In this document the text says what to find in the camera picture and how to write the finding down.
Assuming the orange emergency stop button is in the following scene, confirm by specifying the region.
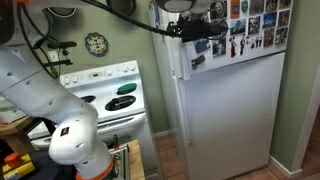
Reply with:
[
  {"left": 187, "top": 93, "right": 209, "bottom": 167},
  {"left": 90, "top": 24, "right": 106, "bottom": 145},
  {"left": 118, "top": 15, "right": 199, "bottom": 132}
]
[{"left": 3, "top": 151, "right": 24, "bottom": 169}]

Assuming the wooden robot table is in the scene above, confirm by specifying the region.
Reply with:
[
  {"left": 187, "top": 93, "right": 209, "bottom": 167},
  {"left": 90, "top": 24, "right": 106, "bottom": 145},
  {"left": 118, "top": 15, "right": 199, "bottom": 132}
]
[{"left": 109, "top": 139, "right": 146, "bottom": 180}]

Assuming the small dark figures magnet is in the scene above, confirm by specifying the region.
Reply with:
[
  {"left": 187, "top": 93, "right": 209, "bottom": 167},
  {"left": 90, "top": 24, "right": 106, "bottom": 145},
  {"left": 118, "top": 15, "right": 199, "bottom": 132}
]
[{"left": 254, "top": 35, "right": 264, "bottom": 49}]

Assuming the orange rectangular magnet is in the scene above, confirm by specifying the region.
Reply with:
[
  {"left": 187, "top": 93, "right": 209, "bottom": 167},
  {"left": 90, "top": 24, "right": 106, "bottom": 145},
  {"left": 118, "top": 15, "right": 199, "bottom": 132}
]
[{"left": 229, "top": 0, "right": 241, "bottom": 20}]

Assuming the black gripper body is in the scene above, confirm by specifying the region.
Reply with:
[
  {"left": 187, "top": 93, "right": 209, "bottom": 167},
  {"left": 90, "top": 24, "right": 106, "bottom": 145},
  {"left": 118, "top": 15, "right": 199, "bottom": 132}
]
[{"left": 181, "top": 14, "right": 217, "bottom": 43}]

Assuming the blue puzzle shaped magnet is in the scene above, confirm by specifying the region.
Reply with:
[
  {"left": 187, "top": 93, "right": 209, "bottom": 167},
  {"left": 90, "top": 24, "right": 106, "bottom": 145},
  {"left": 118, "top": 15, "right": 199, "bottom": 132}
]
[{"left": 192, "top": 38, "right": 212, "bottom": 55}]

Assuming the white freezer door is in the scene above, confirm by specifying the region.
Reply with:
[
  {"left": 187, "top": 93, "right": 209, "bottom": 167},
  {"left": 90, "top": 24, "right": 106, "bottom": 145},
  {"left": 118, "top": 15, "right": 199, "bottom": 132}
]
[{"left": 171, "top": 0, "right": 295, "bottom": 81}]

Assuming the skeleton figure magnet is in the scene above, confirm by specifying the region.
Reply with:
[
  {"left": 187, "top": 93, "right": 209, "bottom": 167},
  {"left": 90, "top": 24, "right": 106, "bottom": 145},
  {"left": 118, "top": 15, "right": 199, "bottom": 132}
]
[{"left": 238, "top": 33, "right": 247, "bottom": 56}]

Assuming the landscape photo magnet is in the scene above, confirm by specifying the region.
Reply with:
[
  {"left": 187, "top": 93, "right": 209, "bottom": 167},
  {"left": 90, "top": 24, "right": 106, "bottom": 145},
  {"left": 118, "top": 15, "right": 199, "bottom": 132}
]
[{"left": 229, "top": 18, "right": 247, "bottom": 36}]

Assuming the green burner cover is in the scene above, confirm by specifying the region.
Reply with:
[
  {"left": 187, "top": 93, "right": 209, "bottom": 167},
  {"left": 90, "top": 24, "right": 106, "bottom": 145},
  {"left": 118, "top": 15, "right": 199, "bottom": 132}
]
[{"left": 116, "top": 82, "right": 139, "bottom": 96}]

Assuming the small black stove burner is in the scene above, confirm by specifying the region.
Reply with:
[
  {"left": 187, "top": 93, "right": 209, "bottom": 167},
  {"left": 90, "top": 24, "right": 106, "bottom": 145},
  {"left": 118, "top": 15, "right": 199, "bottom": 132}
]
[{"left": 80, "top": 95, "right": 97, "bottom": 104}]

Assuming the aluminium frame profile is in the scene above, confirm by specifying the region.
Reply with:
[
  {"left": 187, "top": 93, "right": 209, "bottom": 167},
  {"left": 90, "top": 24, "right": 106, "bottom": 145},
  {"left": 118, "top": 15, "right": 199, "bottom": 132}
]
[{"left": 109, "top": 144, "right": 132, "bottom": 180}]

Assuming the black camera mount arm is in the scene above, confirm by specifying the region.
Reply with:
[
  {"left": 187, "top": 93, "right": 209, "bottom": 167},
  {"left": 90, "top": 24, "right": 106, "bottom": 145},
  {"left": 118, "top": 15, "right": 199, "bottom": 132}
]
[{"left": 32, "top": 39, "right": 78, "bottom": 68}]

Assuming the red dress figure magnet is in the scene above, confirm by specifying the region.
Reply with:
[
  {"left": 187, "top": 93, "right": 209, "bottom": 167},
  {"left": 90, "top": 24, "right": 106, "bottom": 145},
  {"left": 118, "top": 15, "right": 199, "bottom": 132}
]
[{"left": 228, "top": 36, "right": 239, "bottom": 59}]

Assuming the white wall switch plate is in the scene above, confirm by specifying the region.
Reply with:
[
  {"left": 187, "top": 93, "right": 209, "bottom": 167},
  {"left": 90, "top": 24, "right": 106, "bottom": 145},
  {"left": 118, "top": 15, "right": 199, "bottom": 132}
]
[{"left": 47, "top": 49, "right": 60, "bottom": 63}]

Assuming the white lower fridge door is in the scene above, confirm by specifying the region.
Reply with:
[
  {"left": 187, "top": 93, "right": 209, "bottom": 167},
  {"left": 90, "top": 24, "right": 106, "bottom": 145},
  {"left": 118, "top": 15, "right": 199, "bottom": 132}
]
[{"left": 174, "top": 52, "right": 287, "bottom": 180}]

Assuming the large black stove burner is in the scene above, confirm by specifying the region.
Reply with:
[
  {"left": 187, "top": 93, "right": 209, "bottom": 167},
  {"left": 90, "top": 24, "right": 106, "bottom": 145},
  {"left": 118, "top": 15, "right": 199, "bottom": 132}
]
[{"left": 104, "top": 95, "right": 137, "bottom": 112}]

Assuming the dark hanging pan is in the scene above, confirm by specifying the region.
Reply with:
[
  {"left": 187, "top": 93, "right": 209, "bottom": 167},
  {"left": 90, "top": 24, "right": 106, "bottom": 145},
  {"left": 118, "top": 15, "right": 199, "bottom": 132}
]
[
  {"left": 105, "top": 0, "right": 138, "bottom": 17},
  {"left": 46, "top": 6, "right": 78, "bottom": 19}
]

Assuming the yellow emergency stop box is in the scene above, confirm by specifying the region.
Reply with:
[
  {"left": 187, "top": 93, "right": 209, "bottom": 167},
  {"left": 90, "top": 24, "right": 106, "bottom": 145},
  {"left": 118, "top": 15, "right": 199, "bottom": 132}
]
[{"left": 1, "top": 153, "right": 37, "bottom": 180}]

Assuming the colourful decorative wall plate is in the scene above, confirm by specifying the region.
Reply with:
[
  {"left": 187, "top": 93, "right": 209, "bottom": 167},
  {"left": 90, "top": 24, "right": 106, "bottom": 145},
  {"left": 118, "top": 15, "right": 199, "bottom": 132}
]
[{"left": 84, "top": 31, "right": 109, "bottom": 57}]

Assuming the wooden side table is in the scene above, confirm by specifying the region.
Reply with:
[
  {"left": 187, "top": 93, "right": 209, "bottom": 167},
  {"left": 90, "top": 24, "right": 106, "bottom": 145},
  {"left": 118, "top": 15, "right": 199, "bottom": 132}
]
[{"left": 0, "top": 114, "right": 45, "bottom": 155}]

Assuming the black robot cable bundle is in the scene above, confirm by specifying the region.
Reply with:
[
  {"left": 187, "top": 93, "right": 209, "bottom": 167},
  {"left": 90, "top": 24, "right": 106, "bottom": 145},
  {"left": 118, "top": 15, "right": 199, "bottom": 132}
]
[{"left": 79, "top": 0, "right": 184, "bottom": 38}]

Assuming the white fridge body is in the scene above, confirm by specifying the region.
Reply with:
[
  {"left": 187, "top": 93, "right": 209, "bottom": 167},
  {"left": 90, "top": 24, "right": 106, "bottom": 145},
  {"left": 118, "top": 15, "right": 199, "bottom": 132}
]
[{"left": 148, "top": 0, "right": 186, "bottom": 180}]

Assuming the skull picture magnet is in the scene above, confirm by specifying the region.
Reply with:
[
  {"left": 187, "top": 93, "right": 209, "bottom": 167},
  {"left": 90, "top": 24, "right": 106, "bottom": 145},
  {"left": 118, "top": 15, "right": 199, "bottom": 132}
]
[{"left": 212, "top": 0, "right": 228, "bottom": 20}]

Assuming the dark photo magnet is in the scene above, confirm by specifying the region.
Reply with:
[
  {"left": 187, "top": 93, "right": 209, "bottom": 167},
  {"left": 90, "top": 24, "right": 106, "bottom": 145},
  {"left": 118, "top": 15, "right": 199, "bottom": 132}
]
[{"left": 211, "top": 37, "right": 227, "bottom": 58}]

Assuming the black clamp handle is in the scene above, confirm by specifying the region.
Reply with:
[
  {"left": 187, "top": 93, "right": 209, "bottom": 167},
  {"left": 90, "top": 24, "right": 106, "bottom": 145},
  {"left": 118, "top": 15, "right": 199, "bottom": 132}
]
[{"left": 112, "top": 133, "right": 120, "bottom": 151}]

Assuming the white stove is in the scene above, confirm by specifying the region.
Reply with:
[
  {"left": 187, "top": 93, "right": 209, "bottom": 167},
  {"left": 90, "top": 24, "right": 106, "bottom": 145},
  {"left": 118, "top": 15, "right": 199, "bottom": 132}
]
[{"left": 27, "top": 59, "right": 158, "bottom": 176}]

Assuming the blue photo magnet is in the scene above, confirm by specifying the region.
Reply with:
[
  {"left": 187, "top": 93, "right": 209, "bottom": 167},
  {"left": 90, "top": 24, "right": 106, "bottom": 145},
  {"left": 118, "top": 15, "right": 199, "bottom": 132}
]
[{"left": 262, "top": 12, "right": 278, "bottom": 30}]

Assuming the black rectangular magnet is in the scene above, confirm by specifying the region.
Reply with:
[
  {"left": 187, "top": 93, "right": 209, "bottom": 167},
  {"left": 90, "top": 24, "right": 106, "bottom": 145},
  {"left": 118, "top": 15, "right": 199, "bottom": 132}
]
[{"left": 190, "top": 53, "right": 207, "bottom": 71}]

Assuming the white door frame trim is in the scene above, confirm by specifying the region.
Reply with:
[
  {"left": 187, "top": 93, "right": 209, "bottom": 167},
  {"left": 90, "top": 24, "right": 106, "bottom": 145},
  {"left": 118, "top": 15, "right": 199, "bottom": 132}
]
[{"left": 268, "top": 62, "right": 320, "bottom": 179}]

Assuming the teal oval magnet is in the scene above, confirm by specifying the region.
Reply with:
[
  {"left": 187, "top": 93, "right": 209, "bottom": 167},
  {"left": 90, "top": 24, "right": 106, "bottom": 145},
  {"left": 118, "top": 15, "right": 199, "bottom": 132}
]
[{"left": 240, "top": 0, "right": 250, "bottom": 14}]

